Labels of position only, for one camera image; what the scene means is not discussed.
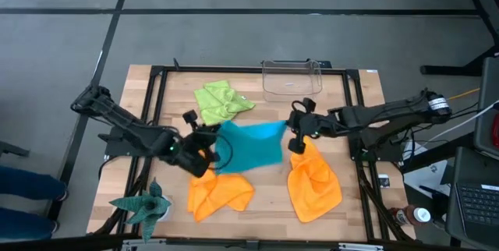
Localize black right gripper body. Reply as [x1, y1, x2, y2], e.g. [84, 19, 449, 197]
[290, 109, 334, 141]

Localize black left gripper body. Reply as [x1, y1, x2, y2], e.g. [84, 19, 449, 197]
[176, 125, 221, 176]

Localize orange microfiber towel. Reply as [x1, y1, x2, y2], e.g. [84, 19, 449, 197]
[287, 136, 343, 224]
[186, 167, 256, 224]

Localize lime green microfiber towel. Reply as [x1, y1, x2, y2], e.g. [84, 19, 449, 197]
[193, 80, 257, 126]

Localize teal microfiber towel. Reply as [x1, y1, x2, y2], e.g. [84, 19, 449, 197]
[214, 120, 288, 175]

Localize clear plastic bin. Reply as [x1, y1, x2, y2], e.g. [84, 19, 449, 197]
[261, 58, 324, 103]

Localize artificial green potted plant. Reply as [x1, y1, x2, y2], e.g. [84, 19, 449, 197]
[108, 179, 173, 244]

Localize white cardboard box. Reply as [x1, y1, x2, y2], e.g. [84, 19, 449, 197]
[402, 141, 450, 198]

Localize brown bottle with white cap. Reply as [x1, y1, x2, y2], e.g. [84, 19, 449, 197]
[388, 203, 432, 228]

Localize black crossbar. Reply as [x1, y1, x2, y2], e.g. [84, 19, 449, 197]
[0, 233, 499, 251]

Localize person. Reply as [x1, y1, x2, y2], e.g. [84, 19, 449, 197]
[0, 164, 70, 241]

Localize dark grey device panel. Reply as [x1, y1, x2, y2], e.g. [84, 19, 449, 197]
[473, 56, 499, 159]

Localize black chair base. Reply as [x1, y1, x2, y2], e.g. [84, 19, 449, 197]
[0, 140, 30, 158]

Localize red object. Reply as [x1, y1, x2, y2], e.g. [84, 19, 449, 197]
[490, 112, 499, 149]

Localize black desk stand leg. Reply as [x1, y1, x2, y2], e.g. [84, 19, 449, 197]
[419, 0, 499, 77]

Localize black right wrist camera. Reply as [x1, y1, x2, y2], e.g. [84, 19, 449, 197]
[302, 97, 317, 114]

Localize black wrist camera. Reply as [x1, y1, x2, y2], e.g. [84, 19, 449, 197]
[302, 97, 317, 114]
[182, 109, 200, 127]

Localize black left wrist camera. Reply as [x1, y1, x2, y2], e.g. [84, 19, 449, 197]
[182, 109, 200, 127]

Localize black aluminium table frame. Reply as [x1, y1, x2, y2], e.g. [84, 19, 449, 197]
[93, 58, 418, 244]

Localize yellow cable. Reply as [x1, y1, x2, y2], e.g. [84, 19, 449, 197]
[447, 87, 481, 101]

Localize white cable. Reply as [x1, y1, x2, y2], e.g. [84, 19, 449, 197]
[426, 101, 499, 145]

